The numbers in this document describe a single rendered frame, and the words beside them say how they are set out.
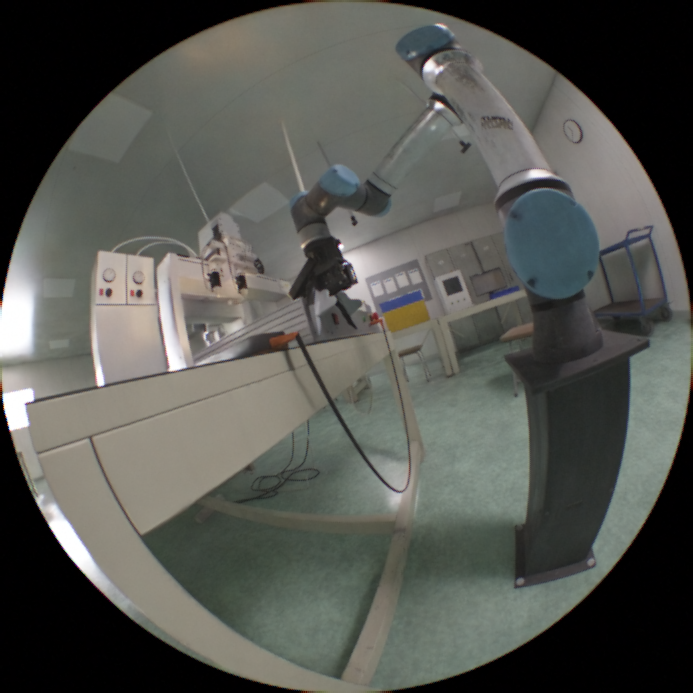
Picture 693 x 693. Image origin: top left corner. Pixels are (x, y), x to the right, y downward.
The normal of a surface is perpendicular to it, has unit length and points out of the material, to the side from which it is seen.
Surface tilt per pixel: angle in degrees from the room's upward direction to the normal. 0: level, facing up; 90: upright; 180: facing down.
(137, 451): 90
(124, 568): 90
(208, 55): 180
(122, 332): 90
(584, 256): 97
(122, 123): 180
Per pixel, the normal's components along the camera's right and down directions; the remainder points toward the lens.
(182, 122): 0.31, 0.95
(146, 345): 0.90, -0.29
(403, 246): -0.32, 0.09
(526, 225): -0.68, 0.35
